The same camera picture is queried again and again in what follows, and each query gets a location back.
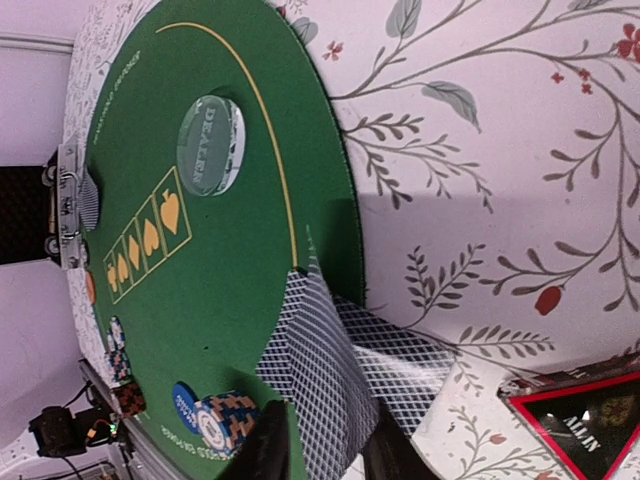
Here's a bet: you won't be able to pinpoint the orange big blind button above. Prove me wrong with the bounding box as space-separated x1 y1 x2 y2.
85 270 96 305

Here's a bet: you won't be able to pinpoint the face-down cards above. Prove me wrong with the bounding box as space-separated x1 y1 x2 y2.
256 248 453 479
78 169 100 231

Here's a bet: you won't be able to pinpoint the black red triangle token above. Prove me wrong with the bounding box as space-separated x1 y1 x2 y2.
497 353 639 479

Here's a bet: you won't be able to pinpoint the round green poker mat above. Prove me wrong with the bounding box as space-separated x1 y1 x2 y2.
86 1 364 479

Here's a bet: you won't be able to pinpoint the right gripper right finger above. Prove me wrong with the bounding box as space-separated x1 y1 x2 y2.
362 404 438 480

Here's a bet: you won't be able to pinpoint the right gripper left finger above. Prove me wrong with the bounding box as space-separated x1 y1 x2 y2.
232 401 290 480

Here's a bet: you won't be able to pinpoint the clear dealer button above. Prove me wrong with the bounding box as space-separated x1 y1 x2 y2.
176 95 246 197

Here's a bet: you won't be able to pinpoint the aluminium poker set case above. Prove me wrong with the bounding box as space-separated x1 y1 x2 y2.
1 144 88 270

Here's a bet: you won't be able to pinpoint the poker chip stack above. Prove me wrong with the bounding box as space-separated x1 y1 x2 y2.
195 390 261 459
106 316 131 383

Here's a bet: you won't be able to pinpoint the blue small blind button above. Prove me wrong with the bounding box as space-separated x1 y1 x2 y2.
172 381 199 435

